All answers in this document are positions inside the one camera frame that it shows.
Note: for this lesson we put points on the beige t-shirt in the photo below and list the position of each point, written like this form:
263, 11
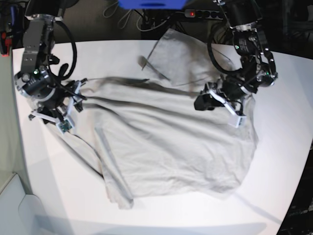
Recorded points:
145, 136

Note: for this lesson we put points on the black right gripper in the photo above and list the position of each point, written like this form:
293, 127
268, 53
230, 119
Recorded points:
63, 101

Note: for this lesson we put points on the black power strip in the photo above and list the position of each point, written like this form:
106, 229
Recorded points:
204, 14

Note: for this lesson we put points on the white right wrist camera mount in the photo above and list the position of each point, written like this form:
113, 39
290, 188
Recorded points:
62, 125

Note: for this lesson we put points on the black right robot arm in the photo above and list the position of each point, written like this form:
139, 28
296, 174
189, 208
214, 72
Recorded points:
35, 78

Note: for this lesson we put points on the blue base camera housing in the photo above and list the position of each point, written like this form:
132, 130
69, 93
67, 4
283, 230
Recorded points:
152, 4

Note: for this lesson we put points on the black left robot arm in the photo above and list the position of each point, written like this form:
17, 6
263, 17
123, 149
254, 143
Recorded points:
258, 65

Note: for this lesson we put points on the red black clamp tool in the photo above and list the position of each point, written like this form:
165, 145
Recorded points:
5, 43

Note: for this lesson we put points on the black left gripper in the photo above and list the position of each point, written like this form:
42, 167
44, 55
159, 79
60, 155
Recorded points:
233, 91

